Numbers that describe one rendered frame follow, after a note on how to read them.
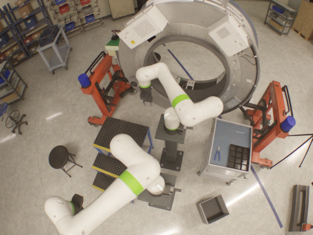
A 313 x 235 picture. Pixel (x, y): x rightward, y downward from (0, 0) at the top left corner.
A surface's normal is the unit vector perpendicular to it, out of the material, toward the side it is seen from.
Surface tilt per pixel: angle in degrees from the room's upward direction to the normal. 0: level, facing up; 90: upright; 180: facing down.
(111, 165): 0
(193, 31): 90
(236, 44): 90
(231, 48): 90
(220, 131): 0
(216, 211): 0
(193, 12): 90
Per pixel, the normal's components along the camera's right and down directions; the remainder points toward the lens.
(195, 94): -0.36, -0.58
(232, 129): -0.07, -0.54
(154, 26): -0.31, 0.81
